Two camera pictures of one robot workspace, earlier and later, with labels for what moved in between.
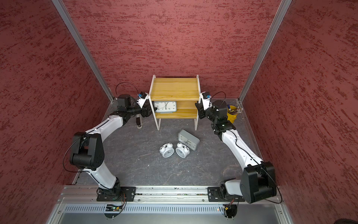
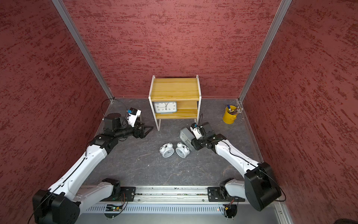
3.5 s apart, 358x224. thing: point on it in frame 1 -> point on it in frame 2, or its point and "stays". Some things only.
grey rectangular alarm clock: (189, 139) stays
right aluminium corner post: (284, 5) stays
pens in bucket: (237, 111) stays
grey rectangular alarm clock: (166, 107) stays
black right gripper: (200, 110) -> (195, 143)
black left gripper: (145, 112) -> (142, 135)
